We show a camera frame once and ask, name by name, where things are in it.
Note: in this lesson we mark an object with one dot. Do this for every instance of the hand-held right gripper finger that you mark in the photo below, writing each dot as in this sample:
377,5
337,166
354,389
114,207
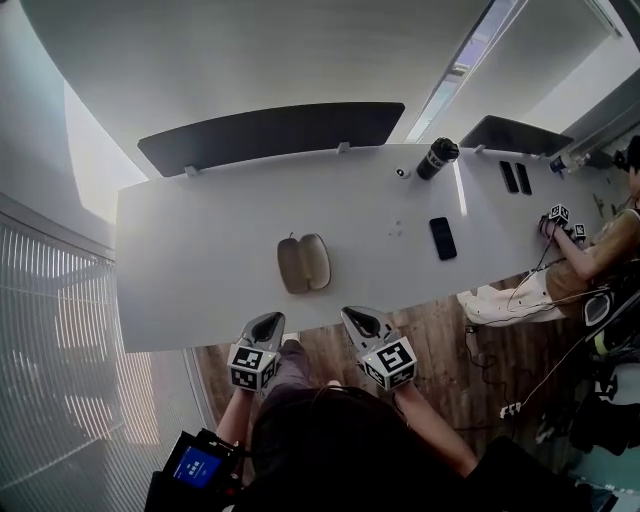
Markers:
377,318
352,332

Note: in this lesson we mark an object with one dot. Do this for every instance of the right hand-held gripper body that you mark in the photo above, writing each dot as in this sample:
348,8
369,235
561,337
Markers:
390,362

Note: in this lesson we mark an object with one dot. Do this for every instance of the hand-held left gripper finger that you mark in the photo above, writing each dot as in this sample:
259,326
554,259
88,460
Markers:
248,327
279,332

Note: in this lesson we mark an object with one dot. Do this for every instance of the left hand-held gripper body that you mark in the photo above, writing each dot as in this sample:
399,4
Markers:
246,366

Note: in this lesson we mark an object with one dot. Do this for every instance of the beige glasses case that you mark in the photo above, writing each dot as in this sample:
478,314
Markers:
303,262

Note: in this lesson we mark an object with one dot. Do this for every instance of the person's left forearm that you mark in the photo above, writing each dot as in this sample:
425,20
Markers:
235,415

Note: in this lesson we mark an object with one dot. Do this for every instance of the person's right forearm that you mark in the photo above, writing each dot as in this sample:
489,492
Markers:
430,430

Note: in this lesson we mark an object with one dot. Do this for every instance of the person's dark clothing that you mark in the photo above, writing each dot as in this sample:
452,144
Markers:
350,450

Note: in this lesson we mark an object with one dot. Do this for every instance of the black device with blue screen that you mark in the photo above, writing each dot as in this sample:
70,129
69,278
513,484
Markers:
197,467

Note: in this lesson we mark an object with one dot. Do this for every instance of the white cloth bag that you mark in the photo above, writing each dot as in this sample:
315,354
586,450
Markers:
505,300

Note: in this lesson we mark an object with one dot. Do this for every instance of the white power strip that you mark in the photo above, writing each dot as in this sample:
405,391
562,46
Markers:
510,410

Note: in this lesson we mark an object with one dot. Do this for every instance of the small white round device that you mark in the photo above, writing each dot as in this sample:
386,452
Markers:
402,173

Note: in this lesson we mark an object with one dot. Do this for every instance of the grey divider clamp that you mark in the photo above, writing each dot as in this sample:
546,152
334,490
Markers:
192,171
343,147

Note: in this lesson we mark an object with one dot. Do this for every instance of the black drinking bottle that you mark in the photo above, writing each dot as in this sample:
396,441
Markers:
434,160

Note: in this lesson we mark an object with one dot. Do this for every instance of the window blinds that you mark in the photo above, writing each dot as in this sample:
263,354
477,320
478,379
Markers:
55,350

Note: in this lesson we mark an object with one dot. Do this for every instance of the long black desk divider panel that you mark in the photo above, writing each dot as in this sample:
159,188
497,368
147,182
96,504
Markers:
270,132

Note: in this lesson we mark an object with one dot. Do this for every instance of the black backpack pile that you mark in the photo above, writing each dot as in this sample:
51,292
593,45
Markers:
612,380

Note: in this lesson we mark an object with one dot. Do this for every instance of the short black desk divider panel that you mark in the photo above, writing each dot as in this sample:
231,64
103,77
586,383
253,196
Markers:
515,135

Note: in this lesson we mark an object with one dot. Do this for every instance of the clear bottle with blue cap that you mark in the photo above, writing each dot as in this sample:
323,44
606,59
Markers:
567,162

